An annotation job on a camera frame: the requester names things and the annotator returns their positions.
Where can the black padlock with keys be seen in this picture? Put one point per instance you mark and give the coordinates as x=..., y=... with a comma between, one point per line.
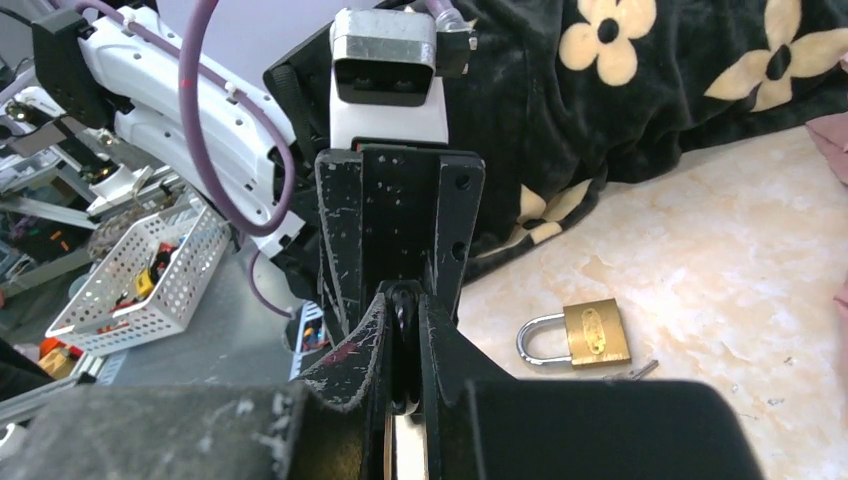
x=404, y=344

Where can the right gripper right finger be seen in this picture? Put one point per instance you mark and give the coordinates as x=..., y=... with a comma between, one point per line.
x=482, y=423

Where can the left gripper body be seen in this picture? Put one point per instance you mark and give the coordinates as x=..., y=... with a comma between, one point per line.
x=398, y=218

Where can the black floral blanket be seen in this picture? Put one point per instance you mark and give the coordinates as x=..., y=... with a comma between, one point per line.
x=561, y=97

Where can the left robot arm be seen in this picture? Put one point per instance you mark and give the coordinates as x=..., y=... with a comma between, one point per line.
x=236, y=144

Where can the white perforated tray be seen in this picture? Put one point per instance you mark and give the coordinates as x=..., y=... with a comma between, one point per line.
x=150, y=284

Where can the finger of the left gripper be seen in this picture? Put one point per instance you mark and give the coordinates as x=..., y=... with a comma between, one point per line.
x=339, y=189
x=460, y=178

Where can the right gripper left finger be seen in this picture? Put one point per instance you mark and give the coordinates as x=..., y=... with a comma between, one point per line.
x=329, y=423

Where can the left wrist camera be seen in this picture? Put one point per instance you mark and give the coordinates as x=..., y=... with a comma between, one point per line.
x=387, y=73

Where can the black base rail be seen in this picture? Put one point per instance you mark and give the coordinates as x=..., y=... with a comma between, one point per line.
x=307, y=338

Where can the brass padlock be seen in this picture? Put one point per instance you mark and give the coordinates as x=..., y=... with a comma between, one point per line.
x=595, y=340

